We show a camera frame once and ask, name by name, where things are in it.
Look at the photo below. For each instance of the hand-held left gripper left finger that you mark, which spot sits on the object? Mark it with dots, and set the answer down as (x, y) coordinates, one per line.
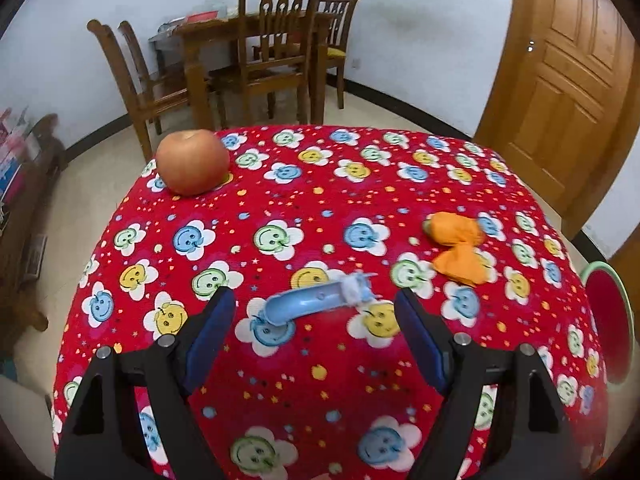
(210, 335)

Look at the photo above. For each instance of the dark wooden cabinet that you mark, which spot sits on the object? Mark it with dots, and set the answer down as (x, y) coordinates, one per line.
(30, 220)

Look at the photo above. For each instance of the wooden panel door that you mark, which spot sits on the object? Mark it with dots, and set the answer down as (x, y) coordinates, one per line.
(627, 260)
(565, 110)

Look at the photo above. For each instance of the red apple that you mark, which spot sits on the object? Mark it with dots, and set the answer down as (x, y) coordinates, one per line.
(192, 162)

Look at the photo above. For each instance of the wooden slat-back chair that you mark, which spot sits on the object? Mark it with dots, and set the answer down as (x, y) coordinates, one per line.
(340, 15)
(280, 5)
(112, 80)
(135, 60)

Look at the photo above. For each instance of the red smiley flower tablecloth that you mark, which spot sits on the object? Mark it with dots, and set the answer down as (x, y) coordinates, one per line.
(310, 210)

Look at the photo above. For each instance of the yellow seat cushion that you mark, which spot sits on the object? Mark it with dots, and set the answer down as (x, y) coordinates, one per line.
(336, 52)

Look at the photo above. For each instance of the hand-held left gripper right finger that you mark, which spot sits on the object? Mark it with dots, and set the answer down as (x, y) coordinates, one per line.
(425, 340)

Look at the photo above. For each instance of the wooden dining table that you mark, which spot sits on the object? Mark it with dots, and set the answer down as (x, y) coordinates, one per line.
(195, 80)

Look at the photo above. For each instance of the grey small table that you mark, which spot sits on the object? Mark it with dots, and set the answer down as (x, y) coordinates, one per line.
(165, 45)

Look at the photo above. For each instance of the metal bowl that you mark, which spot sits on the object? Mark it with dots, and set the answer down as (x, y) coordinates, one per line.
(172, 25)

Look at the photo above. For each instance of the red stool with green rim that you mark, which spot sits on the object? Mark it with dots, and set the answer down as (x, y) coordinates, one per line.
(610, 325)

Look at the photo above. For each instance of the red flat dish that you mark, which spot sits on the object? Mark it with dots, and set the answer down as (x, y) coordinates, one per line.
(202, 16)

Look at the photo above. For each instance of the colourful packets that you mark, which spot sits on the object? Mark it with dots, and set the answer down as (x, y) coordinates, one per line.
(12, 160)

